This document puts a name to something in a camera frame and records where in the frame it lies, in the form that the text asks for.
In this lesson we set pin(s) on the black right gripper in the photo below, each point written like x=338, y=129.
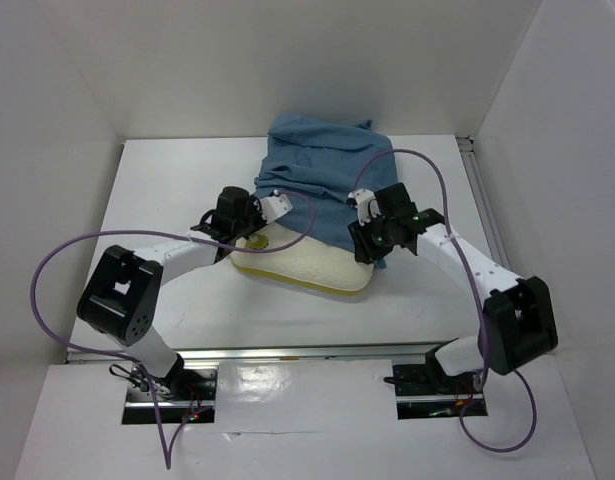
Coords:
x=365, y=252

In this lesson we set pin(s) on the aluminium right side rail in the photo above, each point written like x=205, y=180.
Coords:
x=484, y=206

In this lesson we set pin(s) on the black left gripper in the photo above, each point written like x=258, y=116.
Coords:
x=255, y=205

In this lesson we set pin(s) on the cream quilted pillow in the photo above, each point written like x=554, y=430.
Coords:
x=309, y=264

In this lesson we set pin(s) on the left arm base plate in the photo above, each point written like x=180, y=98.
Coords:
x=194, y=402

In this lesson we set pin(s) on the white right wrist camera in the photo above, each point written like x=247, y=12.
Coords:
x=366, y=205

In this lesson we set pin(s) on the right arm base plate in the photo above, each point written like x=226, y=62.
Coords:
x=418, y=397

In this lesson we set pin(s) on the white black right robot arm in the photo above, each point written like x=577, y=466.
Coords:
x=515, y=314

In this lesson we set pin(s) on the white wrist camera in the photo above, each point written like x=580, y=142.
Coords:
x=275, y=206
x=366, y=205

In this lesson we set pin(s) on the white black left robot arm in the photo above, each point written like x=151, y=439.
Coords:
x=121, y=296

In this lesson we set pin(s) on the blue pillowcase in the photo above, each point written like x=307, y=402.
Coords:
x=323, y=161

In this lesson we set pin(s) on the aluminium rail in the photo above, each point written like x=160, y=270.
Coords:
x=484, y=206
x=331, y=352

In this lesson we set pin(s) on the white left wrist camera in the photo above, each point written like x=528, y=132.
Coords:
x=275, y=206

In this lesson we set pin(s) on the aluminium front rail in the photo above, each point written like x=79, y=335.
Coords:
x=331, y=352

